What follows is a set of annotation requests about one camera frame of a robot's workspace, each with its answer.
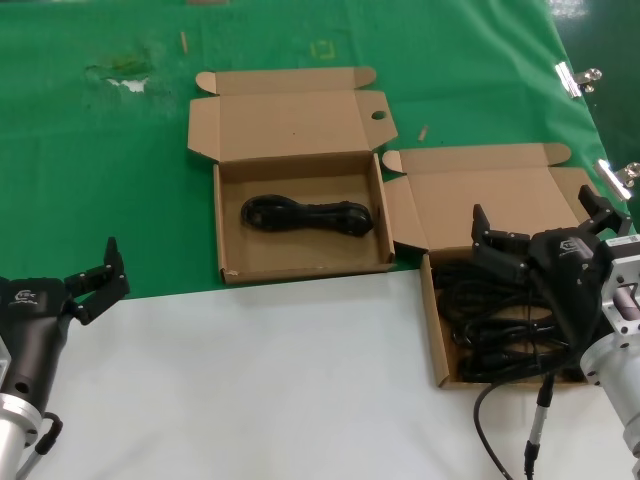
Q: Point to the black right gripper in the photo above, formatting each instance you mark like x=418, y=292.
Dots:
x=570, y=280

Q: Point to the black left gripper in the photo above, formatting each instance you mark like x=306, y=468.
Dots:
x=30, y=330

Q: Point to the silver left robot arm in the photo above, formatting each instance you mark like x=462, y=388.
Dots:
x=15, y=430

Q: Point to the open brown cardboard box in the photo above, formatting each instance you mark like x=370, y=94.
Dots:
x=480, y=200
x=300, y=120

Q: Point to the silver binder clip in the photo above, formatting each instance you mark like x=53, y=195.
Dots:
x=612, y=177
x=567, y=80

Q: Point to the green table cloth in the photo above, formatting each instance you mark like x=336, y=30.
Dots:
x=100, y=175

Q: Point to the short wooden chip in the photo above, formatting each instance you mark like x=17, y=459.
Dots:
x=423, y=133

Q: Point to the small wooden stick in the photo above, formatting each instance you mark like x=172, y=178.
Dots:
x=184, y=42

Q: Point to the brown strip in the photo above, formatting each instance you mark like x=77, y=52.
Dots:
x=207, y=2

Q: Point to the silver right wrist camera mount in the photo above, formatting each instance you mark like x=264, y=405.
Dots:
x=622, y=285

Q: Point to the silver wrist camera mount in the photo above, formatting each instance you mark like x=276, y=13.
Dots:
x=3, y=360
x=622, y=285

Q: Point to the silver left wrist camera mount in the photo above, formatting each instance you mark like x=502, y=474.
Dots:
x=3, y=360

